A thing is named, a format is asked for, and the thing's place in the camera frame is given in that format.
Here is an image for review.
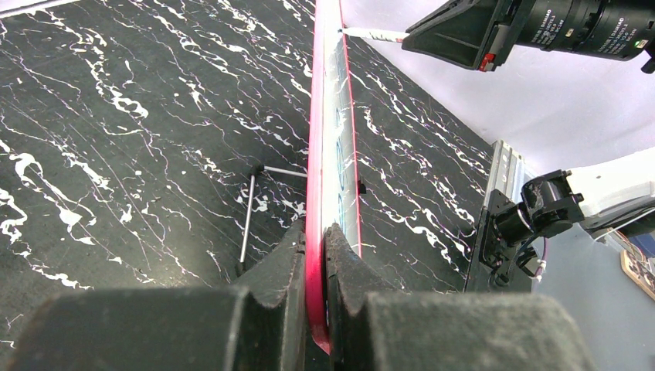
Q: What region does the metal whiteboard support stand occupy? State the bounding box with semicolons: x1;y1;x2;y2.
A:
234;163;310;277

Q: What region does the pink framed whiteboard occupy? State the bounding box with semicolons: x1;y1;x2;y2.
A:
305;0;361;353

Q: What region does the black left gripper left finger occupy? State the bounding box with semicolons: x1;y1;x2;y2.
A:
7;220;306;370

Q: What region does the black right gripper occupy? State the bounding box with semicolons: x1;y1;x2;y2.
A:
402;0;536;72

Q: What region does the white whiteboard marker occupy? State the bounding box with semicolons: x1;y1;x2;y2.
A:
340;27;409;43

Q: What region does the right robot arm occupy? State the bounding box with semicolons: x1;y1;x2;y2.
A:
402;0;654;74

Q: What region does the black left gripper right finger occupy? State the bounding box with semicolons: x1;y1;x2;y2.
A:
324;224;596;370

